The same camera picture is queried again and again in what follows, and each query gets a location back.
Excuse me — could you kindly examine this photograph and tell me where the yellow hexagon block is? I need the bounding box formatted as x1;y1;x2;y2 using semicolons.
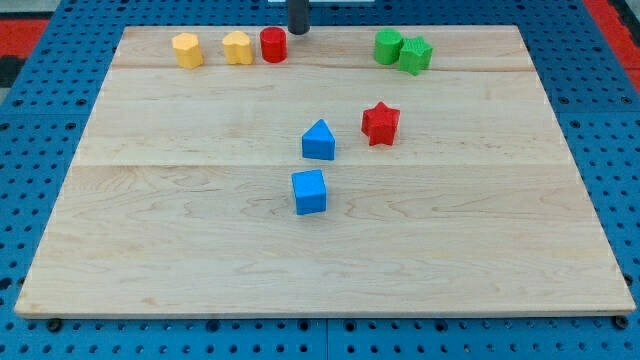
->
172;33;204;69

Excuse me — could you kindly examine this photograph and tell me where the blue cube block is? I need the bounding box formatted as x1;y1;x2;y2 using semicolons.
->
291;169;327;215

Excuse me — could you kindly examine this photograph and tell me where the blue triangle block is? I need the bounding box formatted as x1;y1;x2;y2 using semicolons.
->
301;119;336;161

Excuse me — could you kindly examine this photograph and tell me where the red star block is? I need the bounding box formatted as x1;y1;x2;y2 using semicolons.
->
361;101;401;146

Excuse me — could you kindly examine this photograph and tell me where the red cylinder block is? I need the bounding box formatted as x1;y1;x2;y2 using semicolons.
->
259;27;287;63

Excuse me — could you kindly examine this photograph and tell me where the light wooden board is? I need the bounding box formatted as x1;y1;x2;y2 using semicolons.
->
15;26;636;319

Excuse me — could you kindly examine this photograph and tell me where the green cylinder block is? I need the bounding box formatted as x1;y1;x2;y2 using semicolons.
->
374;28;403;65

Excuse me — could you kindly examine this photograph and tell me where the green star block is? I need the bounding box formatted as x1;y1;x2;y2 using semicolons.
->
398;36;433;76

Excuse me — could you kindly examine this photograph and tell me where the yellow heart block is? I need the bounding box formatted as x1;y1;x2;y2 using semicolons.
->
222;31;254;65

